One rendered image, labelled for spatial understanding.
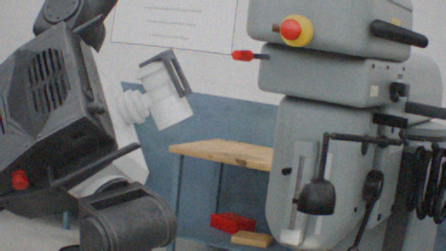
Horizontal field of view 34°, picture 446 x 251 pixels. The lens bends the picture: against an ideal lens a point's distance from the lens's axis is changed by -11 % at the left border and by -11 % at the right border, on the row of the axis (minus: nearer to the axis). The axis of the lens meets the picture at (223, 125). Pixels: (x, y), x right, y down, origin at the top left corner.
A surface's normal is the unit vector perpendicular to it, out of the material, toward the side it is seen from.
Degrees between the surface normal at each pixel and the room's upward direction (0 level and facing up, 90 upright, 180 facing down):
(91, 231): 101
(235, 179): 90
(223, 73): 90
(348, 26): 90
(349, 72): 90
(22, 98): 75
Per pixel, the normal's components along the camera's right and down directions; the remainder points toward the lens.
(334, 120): -0.36, 0.07
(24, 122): -0.53, -0.23
